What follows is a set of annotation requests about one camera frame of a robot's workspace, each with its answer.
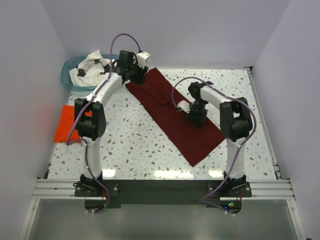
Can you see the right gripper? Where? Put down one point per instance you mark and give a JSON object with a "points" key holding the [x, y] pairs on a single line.
{"points": [[196, 115]]}

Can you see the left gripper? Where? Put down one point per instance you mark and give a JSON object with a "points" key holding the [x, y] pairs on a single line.
{"points": [[139, 75]]}

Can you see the dark red t-shirt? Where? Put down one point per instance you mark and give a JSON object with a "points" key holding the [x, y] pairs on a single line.
{"points": [[194, 143]]}

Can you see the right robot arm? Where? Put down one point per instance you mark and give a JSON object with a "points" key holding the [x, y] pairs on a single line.
{"points": [[237, 123]]}

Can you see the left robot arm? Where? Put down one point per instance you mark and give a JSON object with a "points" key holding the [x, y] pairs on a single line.
{"points": [[89, 114]]}

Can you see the white t-shirt with black print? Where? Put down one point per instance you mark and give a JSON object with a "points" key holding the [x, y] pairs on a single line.
{"points": [[91, 71]]}

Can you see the teal plastic basket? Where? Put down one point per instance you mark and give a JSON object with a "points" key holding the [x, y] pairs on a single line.
{"points": [[72, 63]]}

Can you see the folded orange t-shirt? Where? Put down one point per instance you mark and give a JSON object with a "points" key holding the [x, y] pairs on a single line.
{"points": [[65, 125]]}

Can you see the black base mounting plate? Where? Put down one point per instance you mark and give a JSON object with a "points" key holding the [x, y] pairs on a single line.
{"points": [[165, 192]]}

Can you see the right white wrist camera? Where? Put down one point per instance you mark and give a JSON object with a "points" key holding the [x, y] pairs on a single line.
{"points": [[184, 106]]}

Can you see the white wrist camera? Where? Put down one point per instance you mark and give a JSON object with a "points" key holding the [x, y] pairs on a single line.
{"points": [[143, 58], [184, 106]]}

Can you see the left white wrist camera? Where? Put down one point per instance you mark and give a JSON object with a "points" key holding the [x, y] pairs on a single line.
{"points": [[143, 58]]}

